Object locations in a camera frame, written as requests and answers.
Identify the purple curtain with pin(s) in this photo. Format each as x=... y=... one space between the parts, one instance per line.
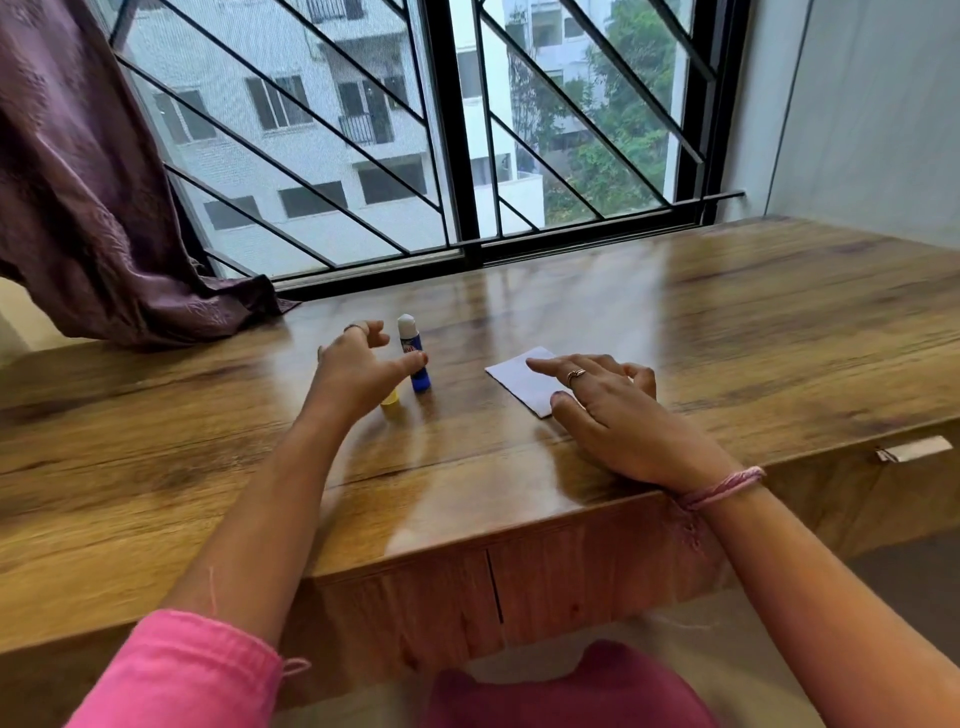
x=90 y=202

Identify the person's left thumb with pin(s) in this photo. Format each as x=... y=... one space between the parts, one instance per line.
x=405 y=364

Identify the person's left hand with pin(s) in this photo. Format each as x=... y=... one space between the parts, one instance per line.
x=349 y=379

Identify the white paper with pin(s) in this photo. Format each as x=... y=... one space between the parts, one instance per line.
x=521 y=381

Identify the yellow glue stick cap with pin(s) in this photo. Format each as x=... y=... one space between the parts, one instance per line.
x=390 y=398

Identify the person's left forearm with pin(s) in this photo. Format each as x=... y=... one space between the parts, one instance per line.
x=262 y=517

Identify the white apartment building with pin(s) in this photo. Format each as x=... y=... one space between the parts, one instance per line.
x=315 y=135

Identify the green trees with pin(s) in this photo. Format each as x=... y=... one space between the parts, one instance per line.
x=607 y=112

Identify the person's right forearm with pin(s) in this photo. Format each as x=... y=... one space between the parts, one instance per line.
x=817 y=600

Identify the person's right thumb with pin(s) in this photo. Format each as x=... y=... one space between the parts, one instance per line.
x=566 y=406

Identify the person's right hand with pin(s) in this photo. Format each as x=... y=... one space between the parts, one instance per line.
x=626 y=431

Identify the black window frame with grille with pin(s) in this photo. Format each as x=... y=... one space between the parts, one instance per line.
x=450 y=135

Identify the pink sleeve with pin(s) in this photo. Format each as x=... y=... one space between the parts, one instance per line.
x=187 y=679

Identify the pink trousers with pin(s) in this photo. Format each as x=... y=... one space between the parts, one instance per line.
x=570 y=690

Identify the person's right middle finger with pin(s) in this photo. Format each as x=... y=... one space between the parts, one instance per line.
x=604 y=363

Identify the blue glue stick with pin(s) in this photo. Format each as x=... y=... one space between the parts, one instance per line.
x=414 y=352

